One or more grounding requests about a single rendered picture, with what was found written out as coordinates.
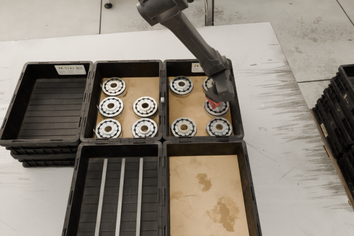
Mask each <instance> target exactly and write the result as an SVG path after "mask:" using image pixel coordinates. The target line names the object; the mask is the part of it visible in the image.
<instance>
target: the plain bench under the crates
mask: <svg viewBox="0 0 354 236"><path fill-rule="evenodd" d="M195 28H196V30H197V31H198V32H199V33H200V35H201V36H202V37H203V39H204V40H205V41H206V42H207V44H208V45H210V46H211V47H212V48H214V49H215V50H218V52H219V53H220V54H221V56H224V55H225V56H226V58H229V59H230V60H231V61H232V67H233V72H234V79H235V84H236V88H237V94H238V100H239V106H240V112H241V117H242V124H243V129H244V138H243V140H244V141H245V142H246V145H247V151H248V157H249V162H250V169H251V174H252V180H253V186H254V192H255V198H256V202H257V207H258V214H259V219H260V225H261V231H262V236H354V210H353V207H352V205H351V203H350V201H349V198H348V196H347V194H346V192H345V189H344V187H343V185H342V183H341V180H340V178H339V175H338V173H337V171H336V169H335V166H334V164H333V162H332V160H331V157H330V155H329V153H328V151H327V148H326V146H325V144H324V142H323V140H322V137H321V135H320V133H319V130H318V128H317V126H316V124H315V122H314V119H313V117H312V115H311V113H310V110H309V108H308V106H307V104H306V101H305V99H304V97H303V95H302V92H301V90H300V87H299V85H298V83H297V81H296V78H295V76H294V74H293V72H292V69H291V67H290V65H289V63H288V60H287V58H286V56H285V54H284V51H283V49H282V47H281V45H280V42H279V40H278V38H277V36H276V33H275V31H274V29H273V27H272V25H271V22H258V23H244V24H229V25H215V26H201V27H195ZM170 59H196V58H195V57H194V55H193V54H192V53H191V52H190V51H189V50H188V49H187V48H186V47H185V46H184V45H183V44H182V43H181V41H180V40H179V39H178V38H177V37H176V36H175V35H174V34H173V33H172V32H171V31H170V30H169V29H159V30H151V31H137V32H122V33H108V34H94V35H80V36H66V37H51V38H37V39H30V40H15V41H1V42H0V104H10V101H11V99H12V96H13V93H14V91H15V88H16V85H17V82H18V79H19V76H20V74H21V71H22V69H23V66H24V64H25V63H26V62H48V61H92V62H93V63H94V62H96V61H109V60H161V61H162V62H163V61H164V60H170ZM73 171H74V166H66V167H41V168H24V167H23V166H22V162H19V161H18V160H16V159H14V158H13V162H12V163H4V164H0V236H62V230H63V225H64V219H65V214H66V208H67V203H68V197H69V193H70V188H71V183H72V177H73Z"/></svg>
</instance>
